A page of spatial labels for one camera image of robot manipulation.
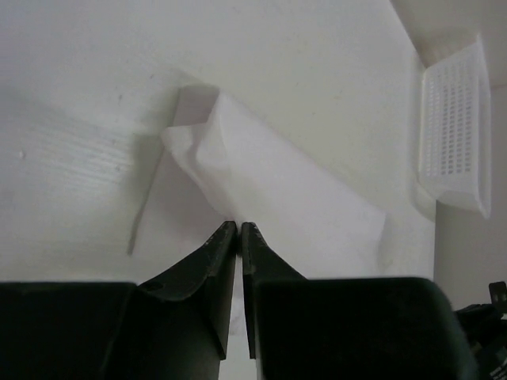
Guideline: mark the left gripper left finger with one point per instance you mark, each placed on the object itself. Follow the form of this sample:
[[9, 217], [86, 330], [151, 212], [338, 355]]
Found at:
[[173, 326]]

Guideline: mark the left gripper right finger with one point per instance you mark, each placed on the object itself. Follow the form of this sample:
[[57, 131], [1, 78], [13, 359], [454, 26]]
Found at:
[[363, 328]]

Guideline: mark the white tank top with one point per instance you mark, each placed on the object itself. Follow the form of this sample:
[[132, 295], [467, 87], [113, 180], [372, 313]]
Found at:
[[220, 162]]

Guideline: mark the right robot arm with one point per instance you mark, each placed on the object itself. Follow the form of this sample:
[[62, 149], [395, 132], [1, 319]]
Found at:
[[485, 328]]

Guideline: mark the white plastic basket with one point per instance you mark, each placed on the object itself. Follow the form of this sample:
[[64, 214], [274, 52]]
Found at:
[[455, 156]]

